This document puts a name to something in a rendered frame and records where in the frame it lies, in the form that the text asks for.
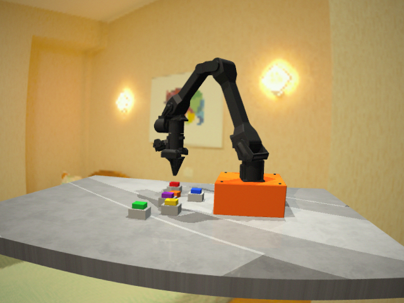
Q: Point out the red button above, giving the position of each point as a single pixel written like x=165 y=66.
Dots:
x=174 y=186

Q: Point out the yellow button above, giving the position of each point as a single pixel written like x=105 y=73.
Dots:
x=171 y=206

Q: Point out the blue button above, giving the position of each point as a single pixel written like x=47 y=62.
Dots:
x=195 y=195

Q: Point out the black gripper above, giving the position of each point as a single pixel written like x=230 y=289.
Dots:
x=173 y=154

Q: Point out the purple button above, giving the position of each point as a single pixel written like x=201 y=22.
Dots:
x=164 y=196

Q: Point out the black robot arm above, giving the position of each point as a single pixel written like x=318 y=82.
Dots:
x=245 y=139

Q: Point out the green button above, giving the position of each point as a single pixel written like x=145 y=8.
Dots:
x=139 y=210

